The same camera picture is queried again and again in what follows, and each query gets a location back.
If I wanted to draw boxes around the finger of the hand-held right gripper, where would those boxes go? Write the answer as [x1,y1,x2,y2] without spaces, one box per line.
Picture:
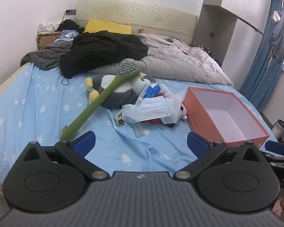
[260,141,284,168]

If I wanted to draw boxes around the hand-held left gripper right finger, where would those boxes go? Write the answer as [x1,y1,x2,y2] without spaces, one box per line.
[174,132,263,180]

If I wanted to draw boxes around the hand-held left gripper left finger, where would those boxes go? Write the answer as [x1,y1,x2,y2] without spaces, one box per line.
[21,131,109,181]

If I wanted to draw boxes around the orange cardboard box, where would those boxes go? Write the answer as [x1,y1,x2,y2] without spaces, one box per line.
[182,86,270,148]

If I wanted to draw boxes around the small panda plush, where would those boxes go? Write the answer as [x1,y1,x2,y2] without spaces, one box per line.
[166,104,188,127]

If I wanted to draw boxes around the red snack packet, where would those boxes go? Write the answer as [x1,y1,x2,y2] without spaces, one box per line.
[141,118,163,125]

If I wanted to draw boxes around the pink feathered bird toy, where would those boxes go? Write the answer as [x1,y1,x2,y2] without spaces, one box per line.
[160,85,183,102]

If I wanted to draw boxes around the white face mask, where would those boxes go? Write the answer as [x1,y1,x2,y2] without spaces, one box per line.
[121,97,174,124]

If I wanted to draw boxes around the clear bag of blue packets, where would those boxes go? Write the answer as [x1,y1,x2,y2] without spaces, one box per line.
[135,82,173,106]

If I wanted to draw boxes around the white bin with black rim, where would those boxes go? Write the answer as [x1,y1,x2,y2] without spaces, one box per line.
[272,119,284,140]

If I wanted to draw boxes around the clear plastic wrapper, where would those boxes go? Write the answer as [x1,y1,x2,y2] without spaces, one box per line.
[132,122,146,138]

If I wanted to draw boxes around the grey penguin plush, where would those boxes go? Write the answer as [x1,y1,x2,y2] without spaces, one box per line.
[85,72,157,109]

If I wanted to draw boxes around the light blue printed bed sheet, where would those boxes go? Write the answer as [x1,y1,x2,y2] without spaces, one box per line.
[0,61,278,185]

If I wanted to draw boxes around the blue curtain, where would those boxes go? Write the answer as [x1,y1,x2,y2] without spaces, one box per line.
[239,0,284,110]

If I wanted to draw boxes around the light grey duvet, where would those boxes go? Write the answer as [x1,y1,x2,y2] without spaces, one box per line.
[87,33,234,87]

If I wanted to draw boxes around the black clothing pile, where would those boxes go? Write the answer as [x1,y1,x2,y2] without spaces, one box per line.
[59,31,149,78]

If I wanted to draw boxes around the row of small bottles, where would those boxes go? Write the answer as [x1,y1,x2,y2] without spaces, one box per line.
[196,43,220,61]

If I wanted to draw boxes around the dark grey blanket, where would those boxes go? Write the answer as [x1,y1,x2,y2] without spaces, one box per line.
[20,41,74,71]

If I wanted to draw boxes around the brown bedside cabinet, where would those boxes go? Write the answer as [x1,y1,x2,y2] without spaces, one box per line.
[37,32,62,51]

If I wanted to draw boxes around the blue cartoon packet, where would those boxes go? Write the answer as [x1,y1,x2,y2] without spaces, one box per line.
[60,30,79,39]

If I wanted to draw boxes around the hanging blue-grey clothes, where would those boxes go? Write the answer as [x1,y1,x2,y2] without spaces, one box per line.
[271,2,284,64]

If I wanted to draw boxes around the black bag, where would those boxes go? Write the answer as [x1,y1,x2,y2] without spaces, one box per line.
[60,19,84,35]

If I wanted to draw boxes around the yellow pillow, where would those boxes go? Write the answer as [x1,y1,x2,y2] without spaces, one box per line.
[83,19,133,34]

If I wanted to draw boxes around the crumpled white cloth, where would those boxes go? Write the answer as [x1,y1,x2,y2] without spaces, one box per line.
[37,21,62,35]

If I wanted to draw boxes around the grey tall cabinet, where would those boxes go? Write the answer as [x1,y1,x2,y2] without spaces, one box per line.
[193,0,238,52]

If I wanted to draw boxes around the green long-handled bath brush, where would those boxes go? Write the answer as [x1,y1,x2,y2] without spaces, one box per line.
[60,59,144,141]

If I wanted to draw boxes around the small keychain charm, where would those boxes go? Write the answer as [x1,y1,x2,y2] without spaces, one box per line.
[115,113,128,127]

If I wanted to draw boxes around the black cable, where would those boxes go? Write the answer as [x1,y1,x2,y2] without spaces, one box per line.
[59,14,67,32]

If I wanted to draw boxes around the dark curtain rail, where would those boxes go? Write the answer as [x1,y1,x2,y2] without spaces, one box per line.
[237,16,266,35]

